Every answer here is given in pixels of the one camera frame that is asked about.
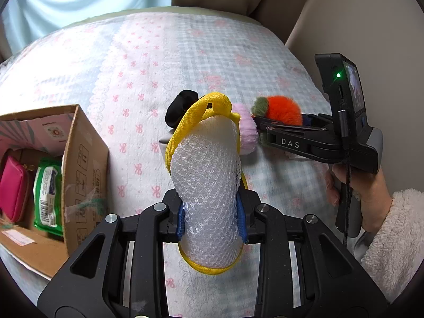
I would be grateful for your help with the pink zip pouch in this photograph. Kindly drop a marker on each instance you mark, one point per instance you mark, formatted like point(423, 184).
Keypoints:
point(13, 187)

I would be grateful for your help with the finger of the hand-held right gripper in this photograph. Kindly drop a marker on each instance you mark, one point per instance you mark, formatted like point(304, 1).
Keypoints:
point(319, 121)
point(304, 145)

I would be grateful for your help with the black scrunchie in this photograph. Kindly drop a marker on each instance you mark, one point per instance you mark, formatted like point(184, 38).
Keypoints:
point(180, 107)

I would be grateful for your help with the checked bow print bed blanket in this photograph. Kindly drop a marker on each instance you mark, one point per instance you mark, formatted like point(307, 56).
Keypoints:
point(149, 73)

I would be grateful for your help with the cardboard box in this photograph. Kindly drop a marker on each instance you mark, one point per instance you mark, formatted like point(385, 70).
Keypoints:
point(84, 172)

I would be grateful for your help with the person's right forearm fluffy sleeve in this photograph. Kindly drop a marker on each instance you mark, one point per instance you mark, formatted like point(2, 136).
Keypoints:
point(397, 238)

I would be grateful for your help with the green wet wipes packet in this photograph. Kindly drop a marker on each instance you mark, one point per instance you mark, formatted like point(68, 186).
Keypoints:
point(49, 195)

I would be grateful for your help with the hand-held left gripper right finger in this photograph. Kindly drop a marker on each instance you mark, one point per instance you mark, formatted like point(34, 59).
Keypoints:
point(241, 221)

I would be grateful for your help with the person's right hand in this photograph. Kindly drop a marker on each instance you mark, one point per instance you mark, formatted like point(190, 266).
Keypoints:
point(372, 198)

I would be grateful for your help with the pink floral packet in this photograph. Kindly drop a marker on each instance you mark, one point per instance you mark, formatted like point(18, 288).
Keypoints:
point(33, 131)

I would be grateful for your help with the orange fluffy carrot plush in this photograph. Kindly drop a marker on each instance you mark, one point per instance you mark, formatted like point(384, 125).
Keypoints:
point(285, 107)

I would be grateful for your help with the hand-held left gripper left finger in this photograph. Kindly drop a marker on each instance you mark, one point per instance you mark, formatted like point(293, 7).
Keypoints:
point(181, 221)

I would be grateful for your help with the light blue curtain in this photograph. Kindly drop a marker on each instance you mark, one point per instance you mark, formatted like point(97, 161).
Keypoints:
point(76, 3)

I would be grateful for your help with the pink fluffy plush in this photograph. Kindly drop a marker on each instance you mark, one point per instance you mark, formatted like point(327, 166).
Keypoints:
point(247, 132)

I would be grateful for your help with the white mesh sponge yellow trim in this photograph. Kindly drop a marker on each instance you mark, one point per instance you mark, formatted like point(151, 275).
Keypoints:
point(207, 179)

